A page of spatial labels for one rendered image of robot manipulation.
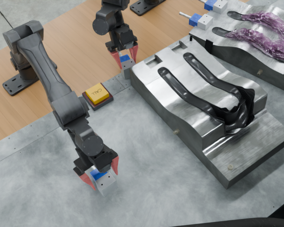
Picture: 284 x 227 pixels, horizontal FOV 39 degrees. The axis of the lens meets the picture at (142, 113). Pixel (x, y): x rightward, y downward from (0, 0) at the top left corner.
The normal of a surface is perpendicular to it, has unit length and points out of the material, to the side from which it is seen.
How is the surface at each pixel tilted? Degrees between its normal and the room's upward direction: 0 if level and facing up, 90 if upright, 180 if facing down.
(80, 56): 0
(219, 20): 0
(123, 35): 60
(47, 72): 31
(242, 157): 0
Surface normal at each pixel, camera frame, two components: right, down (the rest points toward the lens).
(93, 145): 0.46, 0.30
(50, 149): -0.04, -0.57
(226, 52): -0.61, 0.67
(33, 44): 0.25, -0.14
